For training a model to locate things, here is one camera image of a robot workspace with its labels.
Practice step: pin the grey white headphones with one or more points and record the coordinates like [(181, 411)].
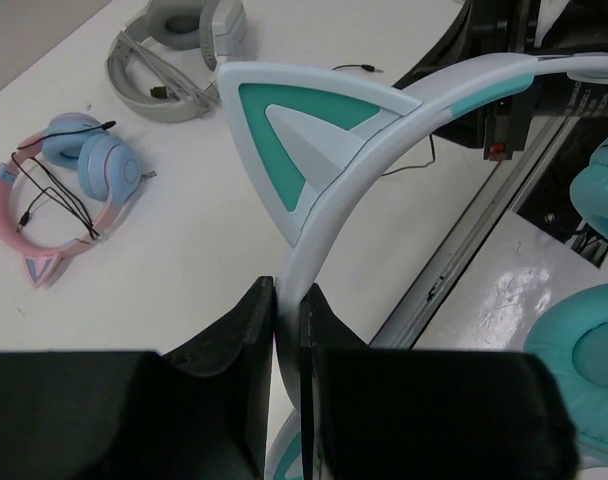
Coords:
[(162, 64)]

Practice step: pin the aluminium rail at table front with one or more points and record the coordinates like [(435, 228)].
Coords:
[(507, 186)]

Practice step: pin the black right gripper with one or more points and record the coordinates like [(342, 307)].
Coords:
[(499, 129)]

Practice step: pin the pink blue cat-ear headphones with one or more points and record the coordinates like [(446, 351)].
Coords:
[(80, 165)]

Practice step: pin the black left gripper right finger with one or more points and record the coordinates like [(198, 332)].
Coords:
[(376, 413)]

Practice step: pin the teal cat-ear headphones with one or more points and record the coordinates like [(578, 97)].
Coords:
[(313, 142)]

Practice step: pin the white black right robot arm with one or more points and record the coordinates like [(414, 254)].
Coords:
[(488, 76)]

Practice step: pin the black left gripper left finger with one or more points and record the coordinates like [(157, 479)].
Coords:
[(199, 411)]

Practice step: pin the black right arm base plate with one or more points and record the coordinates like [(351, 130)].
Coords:
[(548, 206)]

